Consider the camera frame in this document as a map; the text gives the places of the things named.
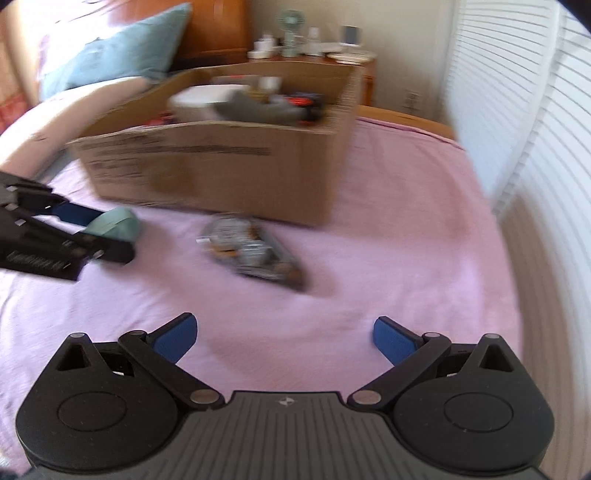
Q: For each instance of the blue pillow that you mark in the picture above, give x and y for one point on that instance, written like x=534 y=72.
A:
x=144 y=49

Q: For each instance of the fish oil capsule bottle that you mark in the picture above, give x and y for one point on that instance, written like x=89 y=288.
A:
x=260 y=87

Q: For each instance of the black toy train car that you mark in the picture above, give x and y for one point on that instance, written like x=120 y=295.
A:
x=311 y=106

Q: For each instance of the wall power socket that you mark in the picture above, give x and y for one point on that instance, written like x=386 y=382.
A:
x=412 y=101

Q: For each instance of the red toy train car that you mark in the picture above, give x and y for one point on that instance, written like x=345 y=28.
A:
x=164 y=118

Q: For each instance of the small green desk fan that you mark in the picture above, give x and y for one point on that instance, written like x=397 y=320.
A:
x=291 y=22

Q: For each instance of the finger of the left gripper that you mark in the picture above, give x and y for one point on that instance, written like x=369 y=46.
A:
x=39 y=199
x=97 y=246

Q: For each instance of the silver tape measure gadget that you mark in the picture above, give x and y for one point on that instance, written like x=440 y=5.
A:
x=245 y=246

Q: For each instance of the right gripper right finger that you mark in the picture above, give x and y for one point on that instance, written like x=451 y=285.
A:
x=414 y=357

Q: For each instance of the clear spray bottle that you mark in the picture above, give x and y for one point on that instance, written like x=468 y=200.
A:
x=313 y=47

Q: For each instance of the brown cardboard box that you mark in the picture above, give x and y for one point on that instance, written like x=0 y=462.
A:
x=284 y=173

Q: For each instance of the white remote control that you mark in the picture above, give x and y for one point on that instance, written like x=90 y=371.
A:
x=353 y=57

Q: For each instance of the teal oval case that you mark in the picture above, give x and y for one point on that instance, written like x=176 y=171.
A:
x=120 y=223

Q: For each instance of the small clock display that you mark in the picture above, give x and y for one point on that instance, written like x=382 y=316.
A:
x=351 y=36

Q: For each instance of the white power strip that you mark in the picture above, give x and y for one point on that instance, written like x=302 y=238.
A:
x=264 y=48

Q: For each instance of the pink table cloth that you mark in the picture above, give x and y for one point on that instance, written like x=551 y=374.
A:
x=411 y=237

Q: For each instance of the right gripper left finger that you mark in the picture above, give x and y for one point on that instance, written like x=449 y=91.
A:
x=158 y=352

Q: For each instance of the white translucent plastic container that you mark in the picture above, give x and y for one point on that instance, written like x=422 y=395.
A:
x=197 y=103

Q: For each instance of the white louvered closet door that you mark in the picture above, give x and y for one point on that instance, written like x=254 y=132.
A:
x=517 y=94

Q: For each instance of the pink floral quilt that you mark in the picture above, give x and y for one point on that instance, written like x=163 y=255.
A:
x=28 y=145

